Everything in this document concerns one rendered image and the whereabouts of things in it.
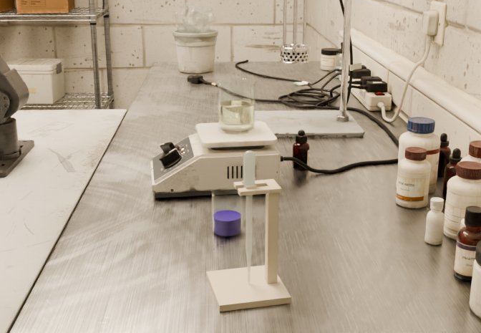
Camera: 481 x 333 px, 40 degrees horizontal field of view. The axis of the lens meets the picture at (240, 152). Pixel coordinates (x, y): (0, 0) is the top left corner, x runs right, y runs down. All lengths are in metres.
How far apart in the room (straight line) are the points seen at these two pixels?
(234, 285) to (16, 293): 0.25
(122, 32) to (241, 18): 0.61
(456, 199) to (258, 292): 0.31
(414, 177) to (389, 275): 0.23
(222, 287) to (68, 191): 0.42
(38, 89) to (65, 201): 2.25
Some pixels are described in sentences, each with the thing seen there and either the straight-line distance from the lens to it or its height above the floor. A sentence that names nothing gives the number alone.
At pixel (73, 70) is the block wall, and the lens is 3.55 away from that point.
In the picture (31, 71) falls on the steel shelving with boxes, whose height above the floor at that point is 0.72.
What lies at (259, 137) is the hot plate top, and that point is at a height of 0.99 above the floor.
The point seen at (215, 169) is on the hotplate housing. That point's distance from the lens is 1.02.
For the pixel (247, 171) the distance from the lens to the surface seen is 0.70.
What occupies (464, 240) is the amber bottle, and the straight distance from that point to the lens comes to 0.81.
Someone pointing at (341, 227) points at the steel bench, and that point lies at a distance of 0.94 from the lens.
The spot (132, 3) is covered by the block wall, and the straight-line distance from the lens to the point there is 3.45.
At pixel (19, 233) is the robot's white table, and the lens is 0.96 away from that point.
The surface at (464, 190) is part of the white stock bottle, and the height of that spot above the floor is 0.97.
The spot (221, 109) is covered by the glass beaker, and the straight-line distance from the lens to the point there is 1.05.
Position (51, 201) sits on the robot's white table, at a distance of 1.06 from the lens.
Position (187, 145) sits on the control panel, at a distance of 1.08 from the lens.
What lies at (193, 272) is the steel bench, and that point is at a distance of 0.81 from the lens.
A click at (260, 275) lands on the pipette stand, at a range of 0.78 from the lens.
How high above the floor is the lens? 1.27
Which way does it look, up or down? 17 degrees down
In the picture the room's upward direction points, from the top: straight up
